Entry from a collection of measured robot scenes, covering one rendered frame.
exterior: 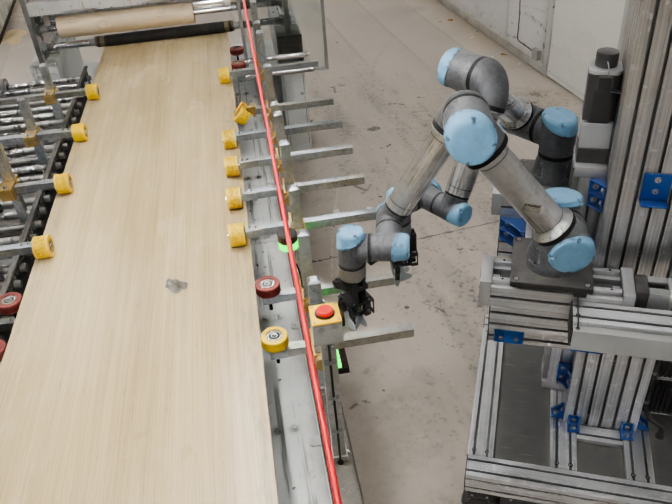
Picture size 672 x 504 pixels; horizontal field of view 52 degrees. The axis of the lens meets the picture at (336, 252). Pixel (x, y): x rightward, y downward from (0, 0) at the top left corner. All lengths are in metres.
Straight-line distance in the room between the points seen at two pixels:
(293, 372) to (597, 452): 1.12
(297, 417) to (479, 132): 1.06
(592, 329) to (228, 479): 1.04
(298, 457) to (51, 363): 0.76
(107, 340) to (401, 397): 1.38
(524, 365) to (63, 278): 1.78
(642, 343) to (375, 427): 1.29
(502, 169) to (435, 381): 1.61
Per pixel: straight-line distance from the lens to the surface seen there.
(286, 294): 2.25
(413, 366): 3.19
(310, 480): 2.05
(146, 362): 2.07
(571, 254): 1.83
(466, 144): 1.62
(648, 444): 2.75
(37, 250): 2.59
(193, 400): 1.92
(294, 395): 2.26
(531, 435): 2.70
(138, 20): 4.48
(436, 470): 2.83
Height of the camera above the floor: 2.27
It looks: 36 degrees down
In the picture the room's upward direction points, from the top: 5 degrees counter-clockwise
